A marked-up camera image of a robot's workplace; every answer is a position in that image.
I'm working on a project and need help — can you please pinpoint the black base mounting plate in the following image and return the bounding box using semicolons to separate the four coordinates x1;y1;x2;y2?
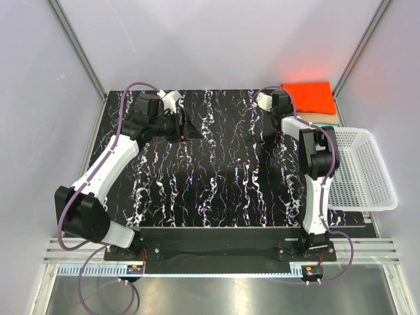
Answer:
65;226;375;275

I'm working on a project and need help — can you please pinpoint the orange t shirt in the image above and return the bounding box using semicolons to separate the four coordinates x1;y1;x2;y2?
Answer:
281;81;337;115

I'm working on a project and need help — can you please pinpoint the folded brown t shirt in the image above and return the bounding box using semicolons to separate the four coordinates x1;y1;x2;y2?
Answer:
297;112;339;125

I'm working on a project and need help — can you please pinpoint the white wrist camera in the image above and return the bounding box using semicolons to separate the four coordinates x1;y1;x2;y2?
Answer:
253;92;272;112
157;90;181;114

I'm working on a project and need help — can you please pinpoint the aluminium frame post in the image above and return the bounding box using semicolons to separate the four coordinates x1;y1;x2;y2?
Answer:
333;0;394;98
47;0;108;101

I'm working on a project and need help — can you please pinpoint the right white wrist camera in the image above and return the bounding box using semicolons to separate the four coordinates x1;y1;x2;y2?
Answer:
253;92;272;112

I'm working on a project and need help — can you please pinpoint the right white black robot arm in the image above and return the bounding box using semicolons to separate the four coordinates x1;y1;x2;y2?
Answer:
270;89;339;260

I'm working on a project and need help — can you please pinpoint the left aluminium frame post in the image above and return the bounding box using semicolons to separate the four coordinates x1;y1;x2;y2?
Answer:
47;0;108;101

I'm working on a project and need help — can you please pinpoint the aluminium rail beam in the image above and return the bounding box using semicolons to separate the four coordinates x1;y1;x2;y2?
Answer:
43;238;400;265

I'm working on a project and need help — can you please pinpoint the white plastic basket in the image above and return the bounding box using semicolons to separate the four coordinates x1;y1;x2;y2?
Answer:
328;127;398;212

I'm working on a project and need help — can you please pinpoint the right aluminium frame post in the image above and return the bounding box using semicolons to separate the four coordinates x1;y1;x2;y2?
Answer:
333;0;394;98

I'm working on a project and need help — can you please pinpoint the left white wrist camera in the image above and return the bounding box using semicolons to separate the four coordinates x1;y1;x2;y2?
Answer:
157;90;181;114

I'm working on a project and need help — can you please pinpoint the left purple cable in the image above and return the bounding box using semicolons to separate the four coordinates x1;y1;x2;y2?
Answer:
57;81;165;312

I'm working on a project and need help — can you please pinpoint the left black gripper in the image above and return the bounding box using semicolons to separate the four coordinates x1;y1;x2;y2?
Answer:
150;108;203;144

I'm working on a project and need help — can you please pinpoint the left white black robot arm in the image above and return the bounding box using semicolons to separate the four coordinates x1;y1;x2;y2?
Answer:
54;91;202;260

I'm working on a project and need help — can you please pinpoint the white slotted cable duct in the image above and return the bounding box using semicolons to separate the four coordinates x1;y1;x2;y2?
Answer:
57;264;144;277

